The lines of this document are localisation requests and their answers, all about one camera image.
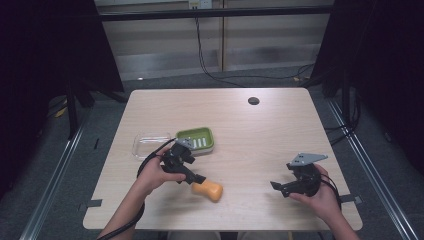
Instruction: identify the green soap dish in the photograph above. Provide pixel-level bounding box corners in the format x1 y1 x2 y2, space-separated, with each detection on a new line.
175 126 215 157

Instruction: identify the black curtain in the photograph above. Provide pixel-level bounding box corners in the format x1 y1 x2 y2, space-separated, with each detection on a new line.
309 0 424 174
0 0 126 201

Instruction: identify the person's left hand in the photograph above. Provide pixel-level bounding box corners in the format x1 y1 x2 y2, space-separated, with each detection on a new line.
137 146 187 196

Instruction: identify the black horizontal bar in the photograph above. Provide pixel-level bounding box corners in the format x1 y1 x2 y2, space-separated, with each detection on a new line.
99 5 335 22

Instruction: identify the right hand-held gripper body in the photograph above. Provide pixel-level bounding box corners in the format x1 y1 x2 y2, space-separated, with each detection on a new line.
281 152 329 198

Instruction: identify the black hanging wall cable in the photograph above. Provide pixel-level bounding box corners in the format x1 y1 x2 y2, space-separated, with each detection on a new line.
194 17 316 88

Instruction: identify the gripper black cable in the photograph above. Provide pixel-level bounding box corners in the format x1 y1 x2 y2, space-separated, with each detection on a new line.
96 137 178 240
319 173 342 211

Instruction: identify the metal floor rail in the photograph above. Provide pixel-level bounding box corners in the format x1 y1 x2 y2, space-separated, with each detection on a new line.
19 116 93 240
325 98 420 240

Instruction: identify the person's right hand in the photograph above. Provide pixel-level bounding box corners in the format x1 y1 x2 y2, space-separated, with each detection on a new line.
288 163 342 225

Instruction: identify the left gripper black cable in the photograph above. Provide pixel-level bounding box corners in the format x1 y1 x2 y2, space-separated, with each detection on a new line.
96 137 178 240

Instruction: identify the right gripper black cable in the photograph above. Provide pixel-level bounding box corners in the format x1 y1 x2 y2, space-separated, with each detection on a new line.
319 173 342 211

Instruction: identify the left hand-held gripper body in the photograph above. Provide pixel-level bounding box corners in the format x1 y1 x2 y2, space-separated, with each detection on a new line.
160 138 196 184

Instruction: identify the black stand leg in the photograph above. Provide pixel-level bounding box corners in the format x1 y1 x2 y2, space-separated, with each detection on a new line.
65 79 80 140

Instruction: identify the white wall socket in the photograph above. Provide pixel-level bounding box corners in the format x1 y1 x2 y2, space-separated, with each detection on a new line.
188 0 213 10

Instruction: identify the clear plastic container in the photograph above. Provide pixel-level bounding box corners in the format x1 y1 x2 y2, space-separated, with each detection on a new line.
131 132 172 162

